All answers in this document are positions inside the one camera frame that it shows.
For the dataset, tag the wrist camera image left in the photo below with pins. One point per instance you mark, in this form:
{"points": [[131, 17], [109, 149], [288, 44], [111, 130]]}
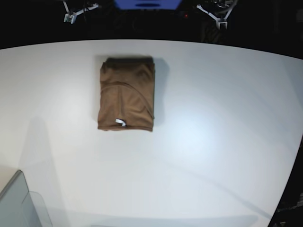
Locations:
{"points": [[69, 18]]}

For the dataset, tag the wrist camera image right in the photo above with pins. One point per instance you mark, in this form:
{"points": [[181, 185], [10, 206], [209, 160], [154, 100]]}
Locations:
{"points": [[222, 25]]}

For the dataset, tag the black power strip red light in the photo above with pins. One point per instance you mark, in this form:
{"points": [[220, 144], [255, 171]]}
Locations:
{"points": [[189, 15]]}

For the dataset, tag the brown t-shirt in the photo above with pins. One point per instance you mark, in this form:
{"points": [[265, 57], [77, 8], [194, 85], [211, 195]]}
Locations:
{"points": [[127, 86]]}

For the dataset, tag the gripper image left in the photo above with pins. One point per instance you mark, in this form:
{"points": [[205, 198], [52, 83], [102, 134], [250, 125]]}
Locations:
{"points": [[86, 8]]}

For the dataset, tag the blue box at top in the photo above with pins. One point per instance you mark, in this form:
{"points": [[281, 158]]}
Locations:
{"points": [[147, 4]]}

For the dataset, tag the translucent plastic bin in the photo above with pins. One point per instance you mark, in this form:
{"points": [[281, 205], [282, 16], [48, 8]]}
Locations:
{"points": [[19, 207]]}

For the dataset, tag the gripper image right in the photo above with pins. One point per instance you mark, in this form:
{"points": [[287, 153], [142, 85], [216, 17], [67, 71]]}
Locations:
{"points": [[218, 10]]}

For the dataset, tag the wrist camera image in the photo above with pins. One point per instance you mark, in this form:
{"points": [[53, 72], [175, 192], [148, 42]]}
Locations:
{"points": [[222, 25], [69, 18]]}

